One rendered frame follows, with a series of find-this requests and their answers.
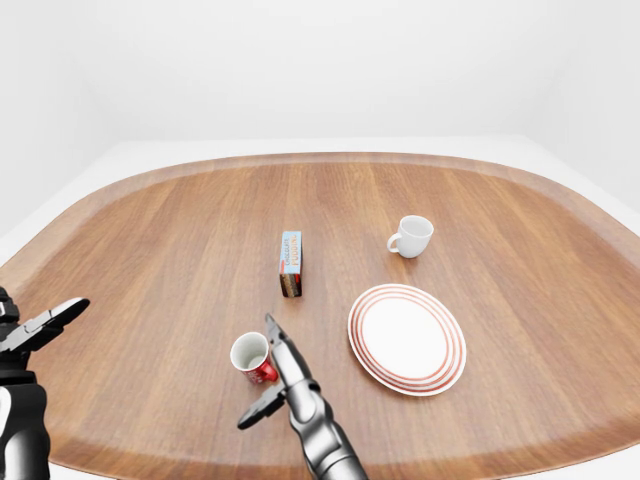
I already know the red mug with white inside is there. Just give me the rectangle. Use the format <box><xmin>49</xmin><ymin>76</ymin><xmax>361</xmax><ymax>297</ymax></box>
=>
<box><xmin>229</xmin><ymin>331</ymin><xmax>280</xmax><ymax>387</ymax></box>

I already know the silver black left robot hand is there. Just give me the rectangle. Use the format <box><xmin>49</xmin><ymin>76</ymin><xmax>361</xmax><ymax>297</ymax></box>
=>
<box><xmin>0</xmin><ymin>286</ymin><xmax>92</xmax><ymax>376</ymax></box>

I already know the white plate with red rings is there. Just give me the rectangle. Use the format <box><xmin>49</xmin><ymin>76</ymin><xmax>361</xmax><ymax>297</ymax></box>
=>
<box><xmin>347</xmin><ymin>283</ymin><xmax>468</xmax><ymax>398</ymax></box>

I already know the blue chocolate pudding box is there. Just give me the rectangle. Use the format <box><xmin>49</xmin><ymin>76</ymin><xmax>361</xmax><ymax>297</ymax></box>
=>
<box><xmin>278</xmin><ymin>230</ymin><xmax>305</xmax><ymax>299</ymax></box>

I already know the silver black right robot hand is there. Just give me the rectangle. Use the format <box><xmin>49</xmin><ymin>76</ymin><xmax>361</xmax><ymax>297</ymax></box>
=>
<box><xmin>236</xmin><ymin>313</ymin><xmax>335</xmax><ymax>442</ymax></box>

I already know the white ceramic cup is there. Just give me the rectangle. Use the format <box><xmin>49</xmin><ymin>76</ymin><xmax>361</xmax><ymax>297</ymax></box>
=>
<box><xmin>386</xmin><ymin>214</ymin><xmax>435</xmax><ymax>260</ymax></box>

